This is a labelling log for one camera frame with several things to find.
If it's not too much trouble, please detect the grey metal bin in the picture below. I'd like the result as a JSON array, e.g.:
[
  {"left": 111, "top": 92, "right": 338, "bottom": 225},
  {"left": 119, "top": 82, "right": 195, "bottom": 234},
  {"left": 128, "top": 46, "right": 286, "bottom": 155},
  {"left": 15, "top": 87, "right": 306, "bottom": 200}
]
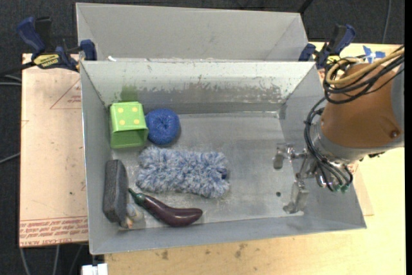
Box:
[{"left": 75, "top": 2, "right": 368, "bottom": 256}]

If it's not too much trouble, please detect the dark grey sponge block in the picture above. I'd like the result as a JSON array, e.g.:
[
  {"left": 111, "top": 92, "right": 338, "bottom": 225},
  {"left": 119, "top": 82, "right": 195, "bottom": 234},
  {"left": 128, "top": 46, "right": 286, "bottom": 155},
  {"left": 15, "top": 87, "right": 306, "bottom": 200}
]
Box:
[{"left": 102, "top": 159, "right": 130, "bottom": 224}]

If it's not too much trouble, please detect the green cup with yellow dots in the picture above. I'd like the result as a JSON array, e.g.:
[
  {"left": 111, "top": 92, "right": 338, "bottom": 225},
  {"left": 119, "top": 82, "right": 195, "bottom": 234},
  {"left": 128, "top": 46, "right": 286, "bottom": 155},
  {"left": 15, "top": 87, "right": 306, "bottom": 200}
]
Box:
[{"left": 109, "top": 101, "right": 150, "bottom": 149}]

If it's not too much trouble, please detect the blue and white fluffy cloth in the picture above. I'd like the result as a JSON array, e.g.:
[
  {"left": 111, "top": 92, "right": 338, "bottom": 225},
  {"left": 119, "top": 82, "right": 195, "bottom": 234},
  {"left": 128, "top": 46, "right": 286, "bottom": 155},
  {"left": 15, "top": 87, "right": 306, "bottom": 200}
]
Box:
[{"left": 135, "top": 146, "right": 232, "bottom": 200}]

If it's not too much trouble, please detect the brown cardboard board red print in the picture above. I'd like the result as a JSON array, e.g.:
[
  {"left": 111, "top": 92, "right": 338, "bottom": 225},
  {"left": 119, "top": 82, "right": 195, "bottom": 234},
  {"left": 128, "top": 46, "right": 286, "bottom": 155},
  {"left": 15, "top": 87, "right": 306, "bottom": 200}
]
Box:
[{"left": 19, "top": 53, "right": 376, "bottom": 249}]

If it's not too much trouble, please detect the purple toy eggplant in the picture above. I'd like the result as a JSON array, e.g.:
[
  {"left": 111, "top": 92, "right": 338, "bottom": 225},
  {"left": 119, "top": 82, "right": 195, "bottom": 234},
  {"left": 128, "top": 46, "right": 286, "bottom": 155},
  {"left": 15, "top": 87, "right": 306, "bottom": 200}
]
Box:
[{"left": 127, "top": 187, "right": 204, "bottom": 229}]

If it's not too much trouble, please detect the blue round scrubber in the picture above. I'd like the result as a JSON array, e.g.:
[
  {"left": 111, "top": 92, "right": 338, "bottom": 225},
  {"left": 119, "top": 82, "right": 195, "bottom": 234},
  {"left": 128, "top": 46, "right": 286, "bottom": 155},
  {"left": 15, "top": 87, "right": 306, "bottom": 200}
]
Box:
[{"left": 144, "top": 108, "right": 182, "bottom": 146}]

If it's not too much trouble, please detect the small grey toy animal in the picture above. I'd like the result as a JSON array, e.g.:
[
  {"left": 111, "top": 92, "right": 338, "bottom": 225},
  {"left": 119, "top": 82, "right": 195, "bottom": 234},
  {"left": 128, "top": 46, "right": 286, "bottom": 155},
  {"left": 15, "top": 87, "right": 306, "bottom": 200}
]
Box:
[{"left": 118, "top": 202, "right": 145, "bottom": 230}]

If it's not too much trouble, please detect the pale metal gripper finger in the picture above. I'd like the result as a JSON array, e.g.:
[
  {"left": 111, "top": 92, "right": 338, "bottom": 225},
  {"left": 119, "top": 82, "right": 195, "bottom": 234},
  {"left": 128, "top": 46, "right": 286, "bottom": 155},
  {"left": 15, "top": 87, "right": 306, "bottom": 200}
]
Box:
[
  {"left": 282, "top": 180, "right": 310, "bottom": 215},
  {"left": 272, "top": 142, "right": 308, "bottom": 171}
]

